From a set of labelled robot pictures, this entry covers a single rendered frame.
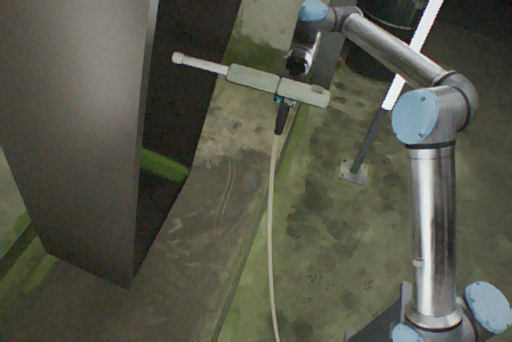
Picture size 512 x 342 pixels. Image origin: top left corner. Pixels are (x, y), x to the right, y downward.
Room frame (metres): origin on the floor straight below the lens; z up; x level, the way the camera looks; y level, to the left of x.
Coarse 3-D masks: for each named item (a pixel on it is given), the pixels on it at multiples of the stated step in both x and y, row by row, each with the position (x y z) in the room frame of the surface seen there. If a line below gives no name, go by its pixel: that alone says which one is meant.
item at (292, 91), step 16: (192, 64) 0.88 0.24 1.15; (208, 64) 0.88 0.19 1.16; (240, 80) 0.85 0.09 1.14; (256, 80) 0.84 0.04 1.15; (272, 80) 0.85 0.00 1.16; (288, 80) 0.86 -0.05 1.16; (288, 96) 0.83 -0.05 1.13; (304, 96) 0.82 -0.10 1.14; (320, 96) 0.82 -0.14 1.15; (288, 112) 0.84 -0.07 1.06
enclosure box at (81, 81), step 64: (0, 0) 0.42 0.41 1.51; (64, 0) 0.41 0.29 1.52; (128, 0) 0.39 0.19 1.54; (192, 0) 1.01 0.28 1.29; (0, 64) 0.43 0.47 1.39; (64, 64) 0.41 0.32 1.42; (128, 64) 0.39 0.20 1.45; (0, 128) 0.44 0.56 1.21; (64, 128) 0.42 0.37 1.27; (128, 128) 0.40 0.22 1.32; (192, 128) 1.01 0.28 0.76; (64, 192) 0.43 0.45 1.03; (128, 192) 0.40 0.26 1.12; (64, 256) 0.45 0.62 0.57; (128, 256) 0.41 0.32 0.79
